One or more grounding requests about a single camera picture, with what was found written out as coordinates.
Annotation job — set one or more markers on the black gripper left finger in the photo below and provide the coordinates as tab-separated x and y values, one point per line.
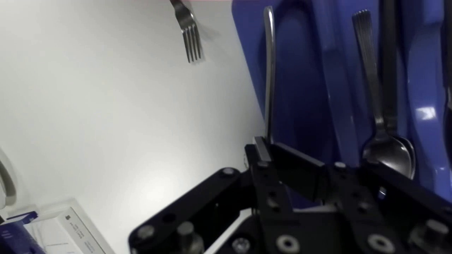
262	159

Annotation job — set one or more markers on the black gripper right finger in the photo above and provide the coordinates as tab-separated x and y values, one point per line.
301	170

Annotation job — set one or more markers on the blue plastic cutlery tray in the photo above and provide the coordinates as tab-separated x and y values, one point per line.
301	93

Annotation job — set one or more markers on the white paper booklet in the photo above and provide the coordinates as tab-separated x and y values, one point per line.
61	230

